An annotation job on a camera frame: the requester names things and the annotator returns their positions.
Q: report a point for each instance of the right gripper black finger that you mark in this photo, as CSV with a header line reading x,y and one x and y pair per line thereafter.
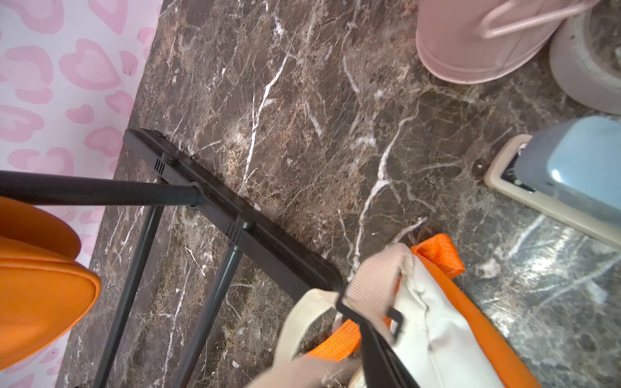
x,y
382,368

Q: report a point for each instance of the white orange sling bag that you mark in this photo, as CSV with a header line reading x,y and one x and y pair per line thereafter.
x,y
408,295

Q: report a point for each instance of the orange sling bag front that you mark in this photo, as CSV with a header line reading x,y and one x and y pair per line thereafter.
x,y
45,291

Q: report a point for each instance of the blue white tape dispenser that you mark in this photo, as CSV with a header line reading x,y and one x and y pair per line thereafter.
x,y
570,172

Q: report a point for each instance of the black clothes rack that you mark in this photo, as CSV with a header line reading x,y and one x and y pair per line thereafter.
x,y
183,182

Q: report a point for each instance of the pink pen cup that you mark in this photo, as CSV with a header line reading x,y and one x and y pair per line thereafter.
x,y
472,42

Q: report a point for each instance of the clear tape roll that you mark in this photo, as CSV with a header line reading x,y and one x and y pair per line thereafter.
x,y
585,57

